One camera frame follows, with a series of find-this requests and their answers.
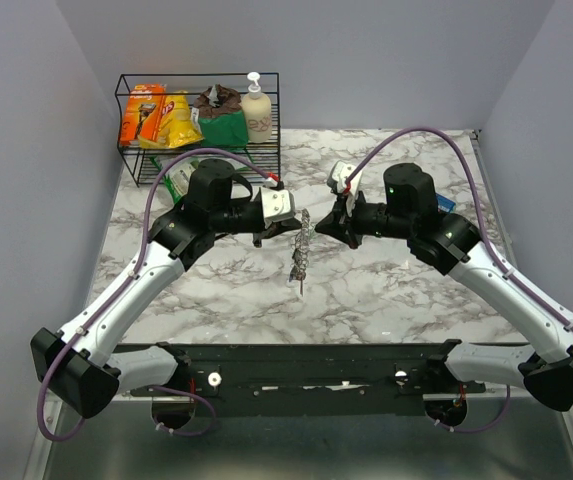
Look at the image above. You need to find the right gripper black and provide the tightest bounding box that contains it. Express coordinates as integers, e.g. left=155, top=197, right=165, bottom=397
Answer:
left=315, top=186, right=414, bottom=250

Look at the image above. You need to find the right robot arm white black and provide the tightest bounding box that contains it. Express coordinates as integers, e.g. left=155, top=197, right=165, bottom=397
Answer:
left=315, top=162, right=573, bottom=412

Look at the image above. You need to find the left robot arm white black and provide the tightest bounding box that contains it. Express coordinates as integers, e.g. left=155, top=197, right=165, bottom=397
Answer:
left=30, top=158, right=300, bottom=419

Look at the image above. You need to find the green white snack bag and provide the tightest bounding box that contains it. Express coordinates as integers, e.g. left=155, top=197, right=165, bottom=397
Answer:
left=148, top=155, right=199, bottom=204

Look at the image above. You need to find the blue green small box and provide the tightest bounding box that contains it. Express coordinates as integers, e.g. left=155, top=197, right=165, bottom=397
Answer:
left=436, top=194, right=456, bottom=213

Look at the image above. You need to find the beige soap pump bottle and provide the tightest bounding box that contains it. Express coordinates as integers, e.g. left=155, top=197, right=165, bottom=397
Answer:
left=241, top=72, right=272, bottom=144

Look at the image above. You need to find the green and brown bag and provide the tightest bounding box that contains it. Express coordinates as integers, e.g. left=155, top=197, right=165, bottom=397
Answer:
left=191, top=84, right=249, bottom=148

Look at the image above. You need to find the yellow chips bag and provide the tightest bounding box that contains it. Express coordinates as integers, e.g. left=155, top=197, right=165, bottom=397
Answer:
left=138, top=91, right=203, bottom=149

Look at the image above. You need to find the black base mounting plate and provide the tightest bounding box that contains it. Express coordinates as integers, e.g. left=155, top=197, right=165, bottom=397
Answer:
left=68, top=342, right=552, bottom=418

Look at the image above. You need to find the orange razor package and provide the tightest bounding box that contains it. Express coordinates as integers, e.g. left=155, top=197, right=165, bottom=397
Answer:
left=119, top=84, right=166, bottom=146

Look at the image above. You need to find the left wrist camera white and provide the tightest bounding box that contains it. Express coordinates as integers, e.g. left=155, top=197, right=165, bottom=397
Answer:
left=258, top=173, right=296, bottom=227

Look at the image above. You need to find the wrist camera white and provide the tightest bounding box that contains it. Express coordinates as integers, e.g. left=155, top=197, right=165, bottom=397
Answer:
left=258, top=173, right=296, bottom=227
left=326, top=161, right=362, bottom=217

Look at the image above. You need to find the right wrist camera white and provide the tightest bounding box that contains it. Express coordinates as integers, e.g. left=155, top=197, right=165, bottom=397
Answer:
left=326, top=161, right=362, bottom=217

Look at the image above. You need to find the black wire shelf rack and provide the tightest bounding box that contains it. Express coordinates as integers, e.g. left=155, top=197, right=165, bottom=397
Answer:
left=114, top=72, right=282, bottom=186

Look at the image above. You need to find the aluminium rail frame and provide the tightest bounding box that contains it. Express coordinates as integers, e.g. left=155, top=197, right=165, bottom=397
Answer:
left=45, top=355, right=573, bottom=402

